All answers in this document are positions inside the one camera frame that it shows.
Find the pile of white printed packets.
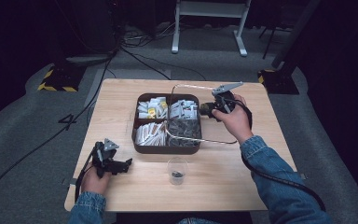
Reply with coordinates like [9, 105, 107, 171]
[169, 99, 199, 120]

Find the pile of dark grey sachets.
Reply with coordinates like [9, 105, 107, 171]
[167, 119, 201, 147]

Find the long black floor cable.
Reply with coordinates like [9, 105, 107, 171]
[0, 46, 122, 213]

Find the clear plastic cup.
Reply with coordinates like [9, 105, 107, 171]
[167, 157, 189, 187]

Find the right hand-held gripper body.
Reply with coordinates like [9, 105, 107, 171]
[207, 81, 244, 119]

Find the brown compartment tray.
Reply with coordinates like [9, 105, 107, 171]
[131, 92, 203, 155]

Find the black yellow striped stand base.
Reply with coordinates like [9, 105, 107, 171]
[256, 68, 300, 95]
[36, 63, 87, 93]

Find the pile of white brown sticks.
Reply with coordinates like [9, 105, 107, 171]
[135, 121, 168, 147]

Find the white metal desk frame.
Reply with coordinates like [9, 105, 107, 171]
[171, 0, 253, 58]

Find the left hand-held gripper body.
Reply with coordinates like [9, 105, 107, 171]
[91, 137, 120, 179]

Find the person's left hand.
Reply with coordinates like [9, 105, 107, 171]
[80, 169, 113, 196]

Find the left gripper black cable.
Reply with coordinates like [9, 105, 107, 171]
[74, 146, 98, 203]

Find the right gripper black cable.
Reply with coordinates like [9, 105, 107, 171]
[227, 98, 327, 213]

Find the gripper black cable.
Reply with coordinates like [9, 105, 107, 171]
[227, 98, 327, 213]
[74, 146, 98, 203]

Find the person's right hand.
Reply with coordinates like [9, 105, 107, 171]
[211, 93, 255, 145]

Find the pile of white yellow packets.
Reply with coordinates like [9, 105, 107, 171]
[137, 96, 169, 119]

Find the person's denim leg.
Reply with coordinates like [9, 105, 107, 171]
[177, 217, 222, 224]

